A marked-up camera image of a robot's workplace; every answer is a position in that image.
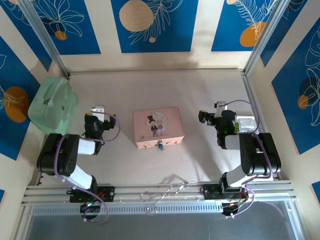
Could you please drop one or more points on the pink wedding couple tin box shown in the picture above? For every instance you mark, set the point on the pink wedding couple tin box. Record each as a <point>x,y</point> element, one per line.
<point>157,125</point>

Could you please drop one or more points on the small padlock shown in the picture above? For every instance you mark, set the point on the small padlock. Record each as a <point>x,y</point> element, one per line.
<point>159,144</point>

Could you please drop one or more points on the small key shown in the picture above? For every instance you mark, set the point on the small key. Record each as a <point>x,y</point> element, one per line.
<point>162,149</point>

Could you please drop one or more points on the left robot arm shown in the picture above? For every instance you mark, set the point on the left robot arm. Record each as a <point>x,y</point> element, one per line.
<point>62,150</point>

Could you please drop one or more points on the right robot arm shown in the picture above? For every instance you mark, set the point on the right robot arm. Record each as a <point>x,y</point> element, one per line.
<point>260,155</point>

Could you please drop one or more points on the small green object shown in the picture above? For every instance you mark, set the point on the small green object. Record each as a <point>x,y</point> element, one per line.
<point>235,127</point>

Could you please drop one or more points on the mint green case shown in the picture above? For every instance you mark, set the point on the mint green case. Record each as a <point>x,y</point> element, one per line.
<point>52,105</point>

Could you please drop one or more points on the left base circuit board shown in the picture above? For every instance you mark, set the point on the left base circuit board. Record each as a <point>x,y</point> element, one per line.
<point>90,207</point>

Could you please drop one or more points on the base circuit board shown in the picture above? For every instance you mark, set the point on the base circuit board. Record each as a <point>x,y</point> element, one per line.
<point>233,207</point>
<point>90,207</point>

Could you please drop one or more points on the right base circuit board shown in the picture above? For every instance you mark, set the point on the right base circuit board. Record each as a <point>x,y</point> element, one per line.
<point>233,207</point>

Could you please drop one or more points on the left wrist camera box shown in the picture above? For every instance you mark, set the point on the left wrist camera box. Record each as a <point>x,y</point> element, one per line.
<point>97,110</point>

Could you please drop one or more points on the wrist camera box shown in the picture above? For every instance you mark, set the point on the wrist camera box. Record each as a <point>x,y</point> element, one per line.
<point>221,105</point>
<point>97,110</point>

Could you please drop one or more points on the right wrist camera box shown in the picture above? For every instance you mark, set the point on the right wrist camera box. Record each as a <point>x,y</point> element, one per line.
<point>221,105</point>

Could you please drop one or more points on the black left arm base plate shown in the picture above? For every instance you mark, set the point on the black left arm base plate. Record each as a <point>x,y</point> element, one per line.
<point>107,193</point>

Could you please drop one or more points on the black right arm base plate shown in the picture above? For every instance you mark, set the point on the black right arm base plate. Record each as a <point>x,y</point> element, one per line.
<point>211,191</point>

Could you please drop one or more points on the aluminium front rail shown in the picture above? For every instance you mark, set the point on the aluminium front rail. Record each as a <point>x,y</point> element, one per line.
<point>150,188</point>

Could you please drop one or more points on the aluminium frame post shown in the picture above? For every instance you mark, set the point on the aluminium frame post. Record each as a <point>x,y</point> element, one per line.
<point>45,37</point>
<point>265,37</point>

